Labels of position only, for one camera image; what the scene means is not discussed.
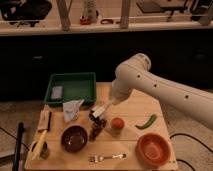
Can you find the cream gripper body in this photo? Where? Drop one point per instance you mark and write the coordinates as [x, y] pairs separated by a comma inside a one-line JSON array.
[[115, 101]]

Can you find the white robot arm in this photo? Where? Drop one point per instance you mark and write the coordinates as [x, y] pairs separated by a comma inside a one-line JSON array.
[[134, 73]]

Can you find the dark purple bowl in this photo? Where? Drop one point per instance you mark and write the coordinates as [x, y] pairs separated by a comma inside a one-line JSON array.
[[74, 139]]

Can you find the orange bowl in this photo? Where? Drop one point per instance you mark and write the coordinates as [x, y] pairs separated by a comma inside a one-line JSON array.
[[152, 150]]

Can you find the orange tomato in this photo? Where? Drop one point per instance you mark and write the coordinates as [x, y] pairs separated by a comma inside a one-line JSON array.
[[117, 123]]

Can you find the bunch of dark grapes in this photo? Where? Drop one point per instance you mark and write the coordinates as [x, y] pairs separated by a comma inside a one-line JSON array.
[[96, 129]]

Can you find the green plastic tray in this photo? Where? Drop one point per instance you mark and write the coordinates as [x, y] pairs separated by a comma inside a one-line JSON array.
[[75, 86]]

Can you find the crumpled grey cloth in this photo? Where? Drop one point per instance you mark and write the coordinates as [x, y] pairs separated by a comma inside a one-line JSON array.
[[71, 109]]

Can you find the grey sponge in tray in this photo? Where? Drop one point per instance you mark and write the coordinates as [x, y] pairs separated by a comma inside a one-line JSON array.
[[56, 92]]

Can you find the silver fork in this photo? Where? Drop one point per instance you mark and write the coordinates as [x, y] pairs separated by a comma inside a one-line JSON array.
[[98, 158]]

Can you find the wooden block with knife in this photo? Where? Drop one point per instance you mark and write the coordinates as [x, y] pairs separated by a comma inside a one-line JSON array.
[[45, 120]]

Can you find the red object on shelf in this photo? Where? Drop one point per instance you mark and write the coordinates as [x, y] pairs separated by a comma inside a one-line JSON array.
[[84, 21]]

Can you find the black pole at left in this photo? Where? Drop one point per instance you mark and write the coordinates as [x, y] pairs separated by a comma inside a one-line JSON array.
[[16, 160]]

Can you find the black office chair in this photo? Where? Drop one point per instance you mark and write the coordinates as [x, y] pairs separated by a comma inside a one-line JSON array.
[[29, 12]]

